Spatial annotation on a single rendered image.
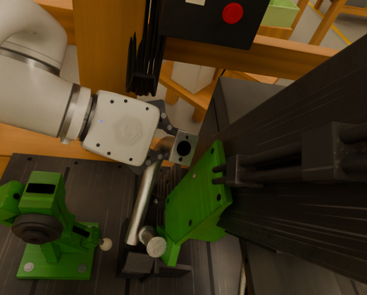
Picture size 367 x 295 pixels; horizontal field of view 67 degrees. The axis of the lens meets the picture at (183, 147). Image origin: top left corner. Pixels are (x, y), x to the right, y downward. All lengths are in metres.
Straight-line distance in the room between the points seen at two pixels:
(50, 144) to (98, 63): 0.36
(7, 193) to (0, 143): 0.46
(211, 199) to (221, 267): 0.36
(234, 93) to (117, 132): 0.30
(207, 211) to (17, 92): 0.30
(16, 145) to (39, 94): 0.57
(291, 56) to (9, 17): 0.67
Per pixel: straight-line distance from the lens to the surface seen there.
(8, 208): 0.53
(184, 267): 0.67
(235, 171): 0.31
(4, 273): 0.75
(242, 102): 0.61
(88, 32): 0.65
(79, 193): 0.81
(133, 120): 0.43
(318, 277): 0.59
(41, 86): 0.41
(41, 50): 0.41
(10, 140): 0.98
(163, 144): 0.53
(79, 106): 0.40
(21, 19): 0.34
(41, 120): 0.41
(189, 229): 0.47
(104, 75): 0.70
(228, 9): 0.50
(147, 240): 0.55
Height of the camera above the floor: 1.59
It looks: 48 degrees down
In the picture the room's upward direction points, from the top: 17 degrees clockwise
